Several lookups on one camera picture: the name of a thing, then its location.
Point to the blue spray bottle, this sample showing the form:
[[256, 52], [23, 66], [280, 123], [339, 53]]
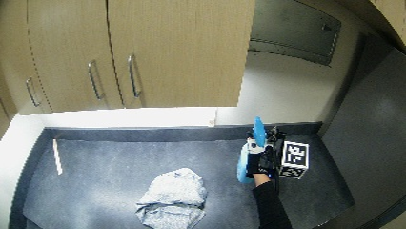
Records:
[[259, 131]]

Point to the white marker cube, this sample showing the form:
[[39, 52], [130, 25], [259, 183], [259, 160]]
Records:
[[295, 156]]

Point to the gray crumpled cloth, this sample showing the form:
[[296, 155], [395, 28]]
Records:
[[176, 197]]

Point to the dark gray appliance side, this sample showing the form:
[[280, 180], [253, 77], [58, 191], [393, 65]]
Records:
[[372, 127]]

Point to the wide wooden cabinet door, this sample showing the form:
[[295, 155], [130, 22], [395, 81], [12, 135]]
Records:
[[186, 47]]

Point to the white narrow strip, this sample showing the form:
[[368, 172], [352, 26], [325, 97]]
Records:
[[58, 157]]

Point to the narrow wooden cabinet door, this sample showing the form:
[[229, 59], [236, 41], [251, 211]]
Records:
[[16, 47]]

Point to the small tan wall tag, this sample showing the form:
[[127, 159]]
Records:
[[211, 122]]

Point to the gray metal wall panel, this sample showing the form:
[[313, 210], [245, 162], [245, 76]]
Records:
[[292, 28]]

